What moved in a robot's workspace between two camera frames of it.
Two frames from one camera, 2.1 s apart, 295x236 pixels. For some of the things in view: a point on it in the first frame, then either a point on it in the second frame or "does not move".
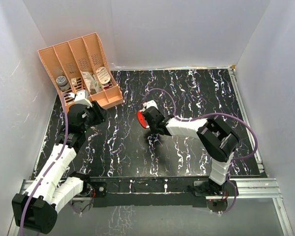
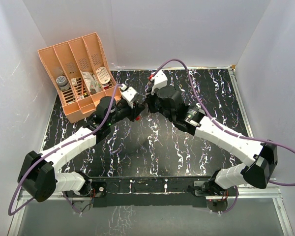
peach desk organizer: [82, 64] does not move
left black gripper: [101, 114] -> [137, 109]
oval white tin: [103, 75] does not move
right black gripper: [152, 130] -> [149, 99]
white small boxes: [94, 85] does not move
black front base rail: [158, 191] does not move
